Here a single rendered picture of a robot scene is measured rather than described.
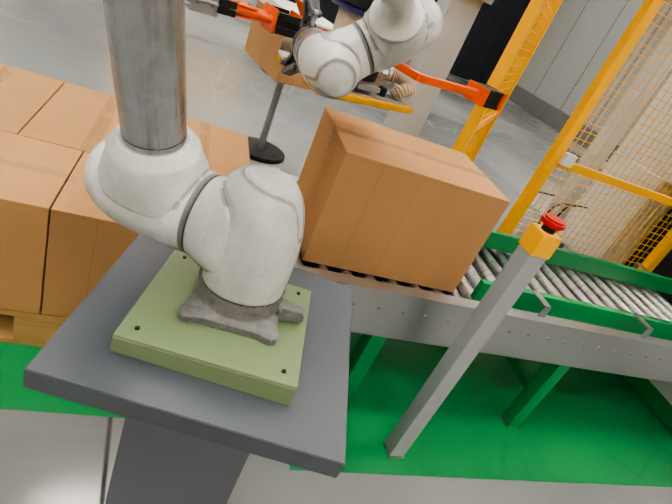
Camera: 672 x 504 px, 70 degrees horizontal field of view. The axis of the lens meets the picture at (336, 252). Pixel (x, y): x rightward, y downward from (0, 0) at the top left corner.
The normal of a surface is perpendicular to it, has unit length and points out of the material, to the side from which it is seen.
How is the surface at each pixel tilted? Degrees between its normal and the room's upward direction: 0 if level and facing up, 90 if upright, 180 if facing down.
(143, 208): 104
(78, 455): 0
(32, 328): 90
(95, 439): 0
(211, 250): 90
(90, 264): 90
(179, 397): 0
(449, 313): 90
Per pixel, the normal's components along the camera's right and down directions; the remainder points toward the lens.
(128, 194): -0.30, 0.65
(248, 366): 0.33, -0.84
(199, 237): -0.29, 0.36
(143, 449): -0.05, 0.50
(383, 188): 0.18, 0.57
